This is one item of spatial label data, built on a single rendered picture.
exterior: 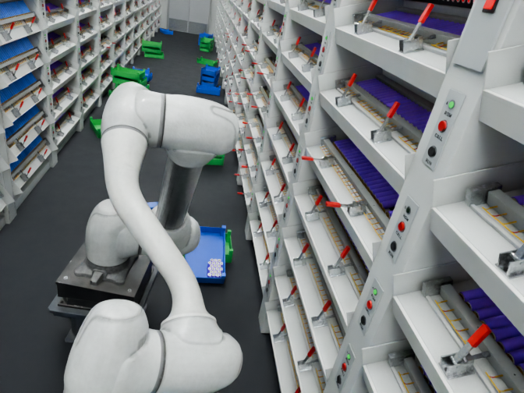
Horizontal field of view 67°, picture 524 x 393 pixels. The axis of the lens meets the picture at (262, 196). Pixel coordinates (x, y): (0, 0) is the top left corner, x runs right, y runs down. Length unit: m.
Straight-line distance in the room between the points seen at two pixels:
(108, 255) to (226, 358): 0.85
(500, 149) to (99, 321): 0.65
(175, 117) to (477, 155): 0.63
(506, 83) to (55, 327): 1.70
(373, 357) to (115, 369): 0.49
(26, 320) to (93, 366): 1.27
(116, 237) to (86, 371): 0.83
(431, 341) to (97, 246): 1.11
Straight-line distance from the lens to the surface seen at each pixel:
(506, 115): 0.60
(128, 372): 0.67
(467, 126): 0.64
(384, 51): 0.92
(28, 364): 1.76
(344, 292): 1.02
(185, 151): 0.99
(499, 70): 0.63
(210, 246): 2.11
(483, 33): 0.66
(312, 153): 1.28
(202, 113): 0.96
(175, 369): 0.69
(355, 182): 1.05
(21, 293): 2.03
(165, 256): 0.79
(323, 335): 1.17
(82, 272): 1.57
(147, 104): 0.96
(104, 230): 1.43
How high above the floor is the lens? 1.33
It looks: 28 degrees down
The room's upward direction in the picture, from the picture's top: 11 degrees clockwise
